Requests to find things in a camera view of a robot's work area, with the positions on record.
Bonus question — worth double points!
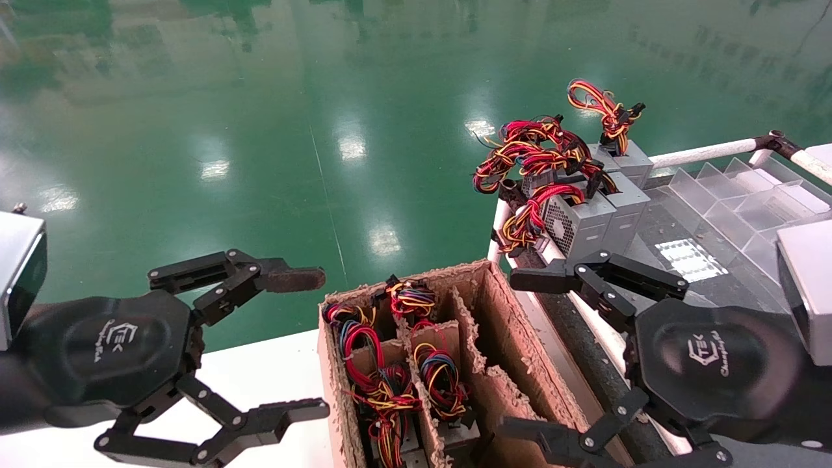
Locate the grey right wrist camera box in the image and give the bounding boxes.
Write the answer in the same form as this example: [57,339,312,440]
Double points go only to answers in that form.
[777,220,832,366]

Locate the multicolour cable bundle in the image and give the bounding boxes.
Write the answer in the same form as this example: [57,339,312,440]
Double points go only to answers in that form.
[383,275,437,322]

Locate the grey power supply with wires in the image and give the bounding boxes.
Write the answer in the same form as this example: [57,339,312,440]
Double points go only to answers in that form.
[473,116,618,196]
[567,78,655,189]
[411,340,483,456]
[601,170,652,255]
[348,364,423,468]
[497,184,617,262]

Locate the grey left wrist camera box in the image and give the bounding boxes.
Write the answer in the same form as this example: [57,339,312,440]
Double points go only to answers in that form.
[0,203,47,352]

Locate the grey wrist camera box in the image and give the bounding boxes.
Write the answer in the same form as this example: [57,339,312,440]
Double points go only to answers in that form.
[777,220,832,366]
[0,203,47,352]

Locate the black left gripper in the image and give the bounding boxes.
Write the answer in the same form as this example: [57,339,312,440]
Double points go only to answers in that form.
[0,290,203,433]

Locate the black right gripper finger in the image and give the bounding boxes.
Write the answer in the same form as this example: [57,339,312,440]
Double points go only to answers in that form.
[509,249,690,332]

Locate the black pipe connector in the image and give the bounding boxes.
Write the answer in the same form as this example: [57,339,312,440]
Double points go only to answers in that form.
[753,130,805,161]

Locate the brown cardboard box with dividers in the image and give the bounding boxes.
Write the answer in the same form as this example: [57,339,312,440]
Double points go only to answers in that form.
[317,259,634,468]

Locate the coloured wire bundle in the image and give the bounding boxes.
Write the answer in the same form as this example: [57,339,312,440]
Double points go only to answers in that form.
[323,301,385,391]

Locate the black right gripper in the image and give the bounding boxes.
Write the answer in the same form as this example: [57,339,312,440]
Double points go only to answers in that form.
[499,299,832,468]

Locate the clear acrylic divider tray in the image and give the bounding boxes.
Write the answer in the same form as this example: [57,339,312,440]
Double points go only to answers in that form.
[663,156,832,313]

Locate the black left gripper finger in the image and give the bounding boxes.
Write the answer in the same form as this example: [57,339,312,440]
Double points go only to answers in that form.
[148,249,326,326]
[94,374,330,467]

